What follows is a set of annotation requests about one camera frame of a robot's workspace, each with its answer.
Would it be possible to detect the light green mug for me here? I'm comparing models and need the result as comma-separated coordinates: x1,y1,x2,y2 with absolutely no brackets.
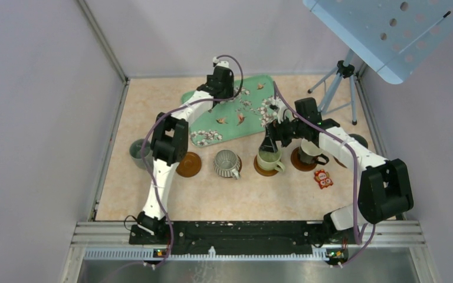
257,150,286,172

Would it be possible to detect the black mug white inside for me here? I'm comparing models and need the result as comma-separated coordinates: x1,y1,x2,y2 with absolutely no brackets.
298,139,330,165

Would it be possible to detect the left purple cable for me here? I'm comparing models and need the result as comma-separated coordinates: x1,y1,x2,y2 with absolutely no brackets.
139,54,245,271

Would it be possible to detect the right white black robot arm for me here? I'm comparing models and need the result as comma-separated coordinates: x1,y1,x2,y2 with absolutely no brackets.
260,97,414,243

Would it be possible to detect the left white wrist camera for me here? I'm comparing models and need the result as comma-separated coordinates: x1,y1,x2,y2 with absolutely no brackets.
212,57,230,69

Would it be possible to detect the plain grey mug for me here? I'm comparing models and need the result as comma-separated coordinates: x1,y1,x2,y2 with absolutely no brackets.
129,139,153,170

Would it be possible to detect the dark green mug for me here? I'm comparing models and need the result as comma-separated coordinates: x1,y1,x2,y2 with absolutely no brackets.
349,134,369,149

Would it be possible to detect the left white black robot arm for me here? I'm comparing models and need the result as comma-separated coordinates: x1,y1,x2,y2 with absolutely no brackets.
136,61,235,244

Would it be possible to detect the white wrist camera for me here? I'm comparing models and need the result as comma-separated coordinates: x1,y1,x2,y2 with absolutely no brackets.
269,97,288,123
212,57,230,69

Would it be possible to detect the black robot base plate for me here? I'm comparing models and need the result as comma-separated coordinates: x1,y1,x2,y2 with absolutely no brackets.
129,220,363,257

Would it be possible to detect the aluminium frame rail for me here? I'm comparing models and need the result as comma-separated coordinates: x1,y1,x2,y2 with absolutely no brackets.
61,220,441,282

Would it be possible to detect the light blue perforated panel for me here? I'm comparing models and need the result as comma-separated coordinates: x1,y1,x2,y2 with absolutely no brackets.
303,0,453,84

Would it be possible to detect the ribbed grey mug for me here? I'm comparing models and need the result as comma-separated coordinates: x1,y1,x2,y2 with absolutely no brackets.
214,149,237,178

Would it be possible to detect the dark brown wooden coaster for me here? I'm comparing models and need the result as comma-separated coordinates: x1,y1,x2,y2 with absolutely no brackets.
231,155,242,179
253,156,279,177
333,156,348,168
176,152,202,178
290,147,317,172

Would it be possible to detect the green floral serving tray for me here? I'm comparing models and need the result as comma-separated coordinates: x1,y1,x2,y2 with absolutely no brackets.
189,75,278,147

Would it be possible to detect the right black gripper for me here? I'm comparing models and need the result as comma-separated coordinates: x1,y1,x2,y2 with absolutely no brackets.
260,113,306,153

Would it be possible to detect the red owl picture card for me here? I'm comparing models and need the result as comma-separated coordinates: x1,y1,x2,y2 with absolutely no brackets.
314,169,333,189

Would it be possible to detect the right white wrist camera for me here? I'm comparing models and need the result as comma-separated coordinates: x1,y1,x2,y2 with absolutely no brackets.
269,97,288,123

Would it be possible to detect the grey tripod stand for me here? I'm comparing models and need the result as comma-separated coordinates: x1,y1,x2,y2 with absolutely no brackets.
307,49,357,126

